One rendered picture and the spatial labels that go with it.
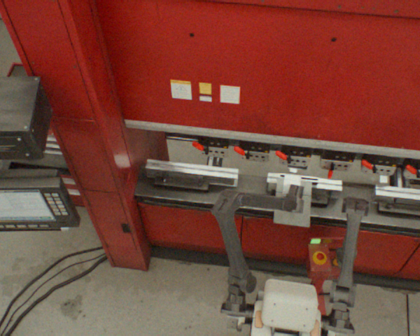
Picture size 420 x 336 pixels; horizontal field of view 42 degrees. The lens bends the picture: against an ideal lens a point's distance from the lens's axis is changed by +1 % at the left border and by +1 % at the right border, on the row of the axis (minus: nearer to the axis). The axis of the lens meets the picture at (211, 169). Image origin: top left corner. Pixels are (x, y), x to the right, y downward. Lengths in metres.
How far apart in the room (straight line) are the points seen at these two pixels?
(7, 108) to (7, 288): 2.05
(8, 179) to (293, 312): 1.24
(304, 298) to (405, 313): 1.67
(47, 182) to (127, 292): 1.61
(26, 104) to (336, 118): 1.26
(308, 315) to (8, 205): 1.30
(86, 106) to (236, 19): 0.69
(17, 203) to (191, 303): 1.61
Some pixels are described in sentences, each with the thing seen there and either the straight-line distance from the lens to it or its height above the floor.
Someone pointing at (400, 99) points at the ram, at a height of 1.74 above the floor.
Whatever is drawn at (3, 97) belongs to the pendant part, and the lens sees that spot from 2.08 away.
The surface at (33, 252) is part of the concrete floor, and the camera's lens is 3.95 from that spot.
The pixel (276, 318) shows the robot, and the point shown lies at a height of 1.33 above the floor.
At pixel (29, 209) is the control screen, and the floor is 1.41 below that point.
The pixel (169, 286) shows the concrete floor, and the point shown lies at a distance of 3.66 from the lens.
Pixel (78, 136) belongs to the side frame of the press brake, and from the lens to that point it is 2.43.
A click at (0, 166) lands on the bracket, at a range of 2.84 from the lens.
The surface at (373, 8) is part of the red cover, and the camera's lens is 1.95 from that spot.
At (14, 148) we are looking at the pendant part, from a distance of 2.06.
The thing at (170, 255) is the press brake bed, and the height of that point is 0.05.
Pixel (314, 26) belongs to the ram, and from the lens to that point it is 2.02.
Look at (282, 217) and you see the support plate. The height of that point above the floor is 1.00.
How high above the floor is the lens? 3.43
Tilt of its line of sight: 58 degrees down
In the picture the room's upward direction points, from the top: 1 degrees counter-clockwise
